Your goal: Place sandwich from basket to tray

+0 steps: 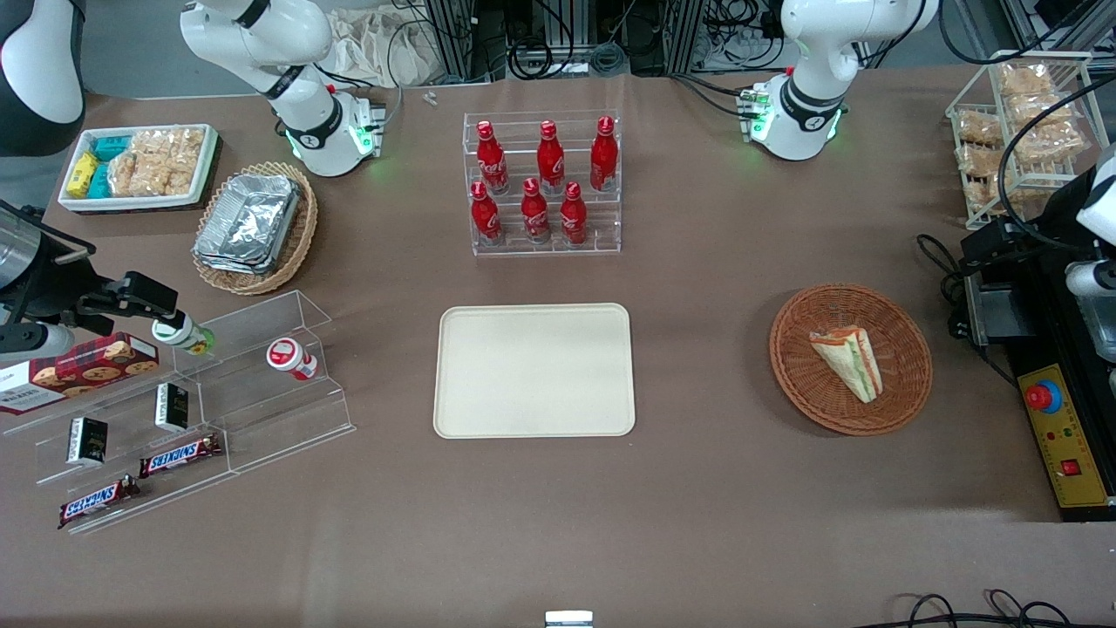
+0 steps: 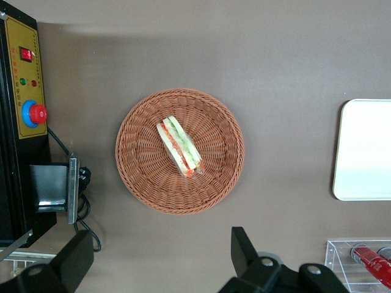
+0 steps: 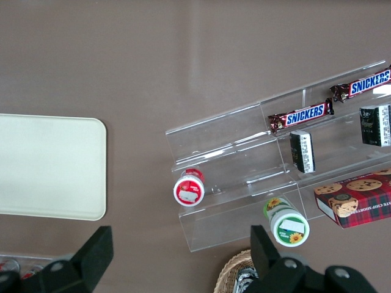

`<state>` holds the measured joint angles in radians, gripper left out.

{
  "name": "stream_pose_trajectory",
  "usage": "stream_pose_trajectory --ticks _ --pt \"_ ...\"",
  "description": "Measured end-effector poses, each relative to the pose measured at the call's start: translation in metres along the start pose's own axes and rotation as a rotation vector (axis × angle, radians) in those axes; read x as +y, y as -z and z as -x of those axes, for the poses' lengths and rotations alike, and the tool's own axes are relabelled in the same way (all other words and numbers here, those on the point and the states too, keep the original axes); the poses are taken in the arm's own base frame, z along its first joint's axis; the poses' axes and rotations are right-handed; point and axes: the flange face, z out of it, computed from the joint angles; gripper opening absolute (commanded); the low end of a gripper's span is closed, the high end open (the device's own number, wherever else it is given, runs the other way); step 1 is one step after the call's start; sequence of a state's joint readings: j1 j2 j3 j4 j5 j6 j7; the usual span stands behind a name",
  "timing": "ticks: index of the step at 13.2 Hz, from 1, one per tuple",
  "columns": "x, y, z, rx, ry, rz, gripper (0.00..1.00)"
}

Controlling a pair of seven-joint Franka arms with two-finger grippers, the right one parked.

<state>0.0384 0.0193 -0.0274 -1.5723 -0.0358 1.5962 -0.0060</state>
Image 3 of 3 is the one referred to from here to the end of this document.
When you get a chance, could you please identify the clear acrylic bottle rack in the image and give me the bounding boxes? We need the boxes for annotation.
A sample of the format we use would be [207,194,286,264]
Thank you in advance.
[0,253,54,277]

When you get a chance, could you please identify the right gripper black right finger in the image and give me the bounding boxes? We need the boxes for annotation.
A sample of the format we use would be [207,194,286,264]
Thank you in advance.
[244,225,379,293]

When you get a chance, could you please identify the red cola bottle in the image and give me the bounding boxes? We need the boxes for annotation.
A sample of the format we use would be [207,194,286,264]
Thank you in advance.
[0,256,20,275]
[20,262,45,280]

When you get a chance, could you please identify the cream rectangular plastic tray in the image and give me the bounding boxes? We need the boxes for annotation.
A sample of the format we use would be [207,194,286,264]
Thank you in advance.
[0,113,108,222]

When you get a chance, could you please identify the red tartan cookie box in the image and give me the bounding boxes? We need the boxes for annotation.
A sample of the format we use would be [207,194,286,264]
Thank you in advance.
[313,167,391,229]

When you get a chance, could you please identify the light wicker basket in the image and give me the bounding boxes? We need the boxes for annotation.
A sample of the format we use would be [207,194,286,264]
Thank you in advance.
[213,249,260,293]

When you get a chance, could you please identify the red lidded yogurt cup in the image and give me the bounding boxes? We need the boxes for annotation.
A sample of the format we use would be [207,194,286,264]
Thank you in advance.
[172,168,206,208]

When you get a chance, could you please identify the green sunflower drink bottle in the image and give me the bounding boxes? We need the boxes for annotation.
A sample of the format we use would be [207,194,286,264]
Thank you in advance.
[263,197,310,247]

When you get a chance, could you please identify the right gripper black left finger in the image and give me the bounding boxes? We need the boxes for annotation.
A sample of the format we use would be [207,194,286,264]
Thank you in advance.
[21,225,114,293]

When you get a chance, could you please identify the Snickers chocolate bar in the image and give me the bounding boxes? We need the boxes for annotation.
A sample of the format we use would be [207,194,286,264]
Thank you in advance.
[268,98,335,133]
[329,64,391,103]

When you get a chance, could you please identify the stack of foil trays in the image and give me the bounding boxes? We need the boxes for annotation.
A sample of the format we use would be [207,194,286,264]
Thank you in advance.
[235,265,260,293]

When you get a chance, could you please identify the small black chocolate box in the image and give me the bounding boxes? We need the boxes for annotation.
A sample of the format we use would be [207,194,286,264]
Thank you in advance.
[288,130,316,174]
[359,104,391,148]

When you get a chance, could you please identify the clear acrylic stepped shelf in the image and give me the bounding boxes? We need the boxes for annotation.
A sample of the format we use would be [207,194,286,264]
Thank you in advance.
[164,60,391,253]

